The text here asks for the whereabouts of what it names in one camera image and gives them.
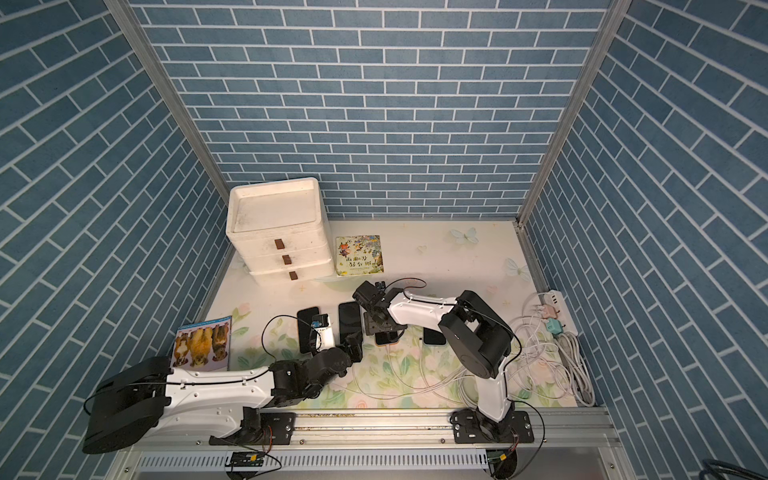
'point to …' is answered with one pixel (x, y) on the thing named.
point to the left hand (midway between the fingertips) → (359, 340)
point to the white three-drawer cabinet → (280, 230)
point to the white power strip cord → (544, 363)
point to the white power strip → (562, 313)
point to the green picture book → (358, 255)
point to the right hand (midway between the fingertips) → (381, 326)
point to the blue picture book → (204, 346)
